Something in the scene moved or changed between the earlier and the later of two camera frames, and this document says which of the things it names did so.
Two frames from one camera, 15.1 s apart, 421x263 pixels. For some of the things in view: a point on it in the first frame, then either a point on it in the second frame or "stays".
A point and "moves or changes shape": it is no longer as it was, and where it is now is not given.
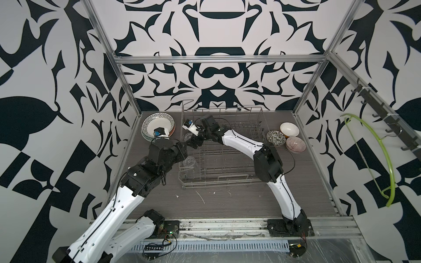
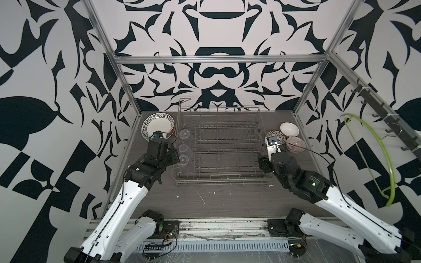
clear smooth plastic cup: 187,136 moves or changes shape
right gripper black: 193,141 to 263,163
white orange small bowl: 289,129 stays
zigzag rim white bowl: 155,120 stays
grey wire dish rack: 218,164 stays
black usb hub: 153,247 stays
